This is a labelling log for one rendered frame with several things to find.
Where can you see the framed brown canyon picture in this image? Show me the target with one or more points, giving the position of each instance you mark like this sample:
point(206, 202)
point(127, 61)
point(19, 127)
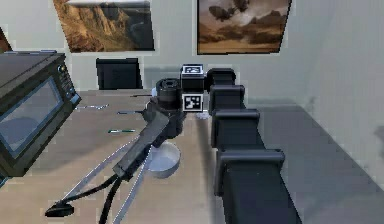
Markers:
point(106, 26)

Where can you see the black microwave oven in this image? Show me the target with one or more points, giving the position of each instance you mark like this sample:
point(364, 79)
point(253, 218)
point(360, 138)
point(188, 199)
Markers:
point(31, 113)

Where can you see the dark cutlery piece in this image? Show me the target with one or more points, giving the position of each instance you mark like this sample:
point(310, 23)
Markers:
point(130, 112)
point(141, 95)

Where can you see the framed brown desert picture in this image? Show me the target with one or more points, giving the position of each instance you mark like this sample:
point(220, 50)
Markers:
point(241, 28)

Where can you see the white bowl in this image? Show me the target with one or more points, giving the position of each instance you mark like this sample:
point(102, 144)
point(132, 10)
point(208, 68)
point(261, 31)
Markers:
point(165, 163)

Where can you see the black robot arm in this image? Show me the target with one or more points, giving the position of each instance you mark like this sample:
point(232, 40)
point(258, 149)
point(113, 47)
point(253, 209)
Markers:
point(248, 186)

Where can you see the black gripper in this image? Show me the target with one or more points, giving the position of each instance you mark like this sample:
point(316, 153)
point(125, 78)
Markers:
point(156, 128)

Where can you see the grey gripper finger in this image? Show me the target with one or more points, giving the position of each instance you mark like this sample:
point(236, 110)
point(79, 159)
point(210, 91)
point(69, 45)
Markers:
point(60, 210)
point(108, 203)

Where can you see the black chair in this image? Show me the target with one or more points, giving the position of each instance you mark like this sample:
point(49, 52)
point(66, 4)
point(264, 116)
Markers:
point(118, 74)

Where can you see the green silver cutlery piece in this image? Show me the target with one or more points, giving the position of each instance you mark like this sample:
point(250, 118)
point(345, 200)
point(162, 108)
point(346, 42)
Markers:
point(121, 131)

